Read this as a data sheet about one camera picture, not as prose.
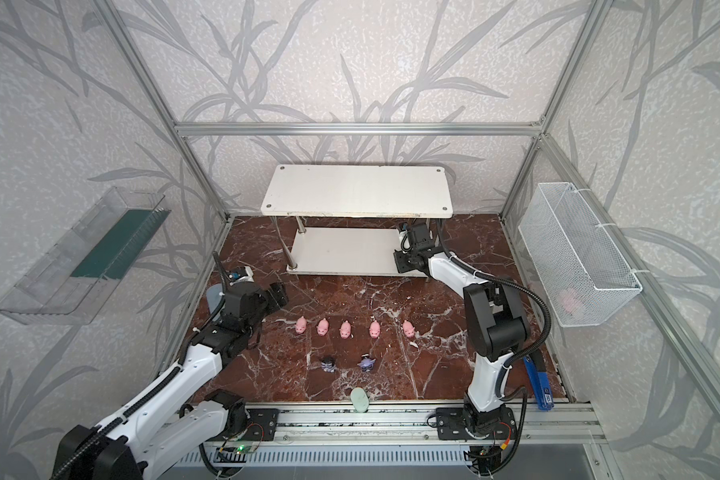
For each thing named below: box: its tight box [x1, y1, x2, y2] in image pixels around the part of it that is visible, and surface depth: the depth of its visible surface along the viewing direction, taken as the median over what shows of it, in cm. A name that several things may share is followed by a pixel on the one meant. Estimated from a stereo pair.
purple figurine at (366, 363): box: [356, 353, 376, 372], surface depth 82 cm
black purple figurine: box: [321, 356, 336, 373], surface depth 81 cm
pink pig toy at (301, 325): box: [295, 316, 307, 334], surface depth 91 cm
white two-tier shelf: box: [261, 164, 453, 278], surface depth 84 cm
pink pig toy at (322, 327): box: [316, 318, 329, 337], surface depth 91 cm
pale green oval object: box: [350, 387, 369, 413], surface depth 77 cm
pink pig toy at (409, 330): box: [403, 320, 415, 338], surface depth 90 cm
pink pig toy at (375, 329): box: [369, 320, 381, 339], surface depth 90 cm
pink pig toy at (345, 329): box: [339, 320, 351, 339], surface depth 90 cm
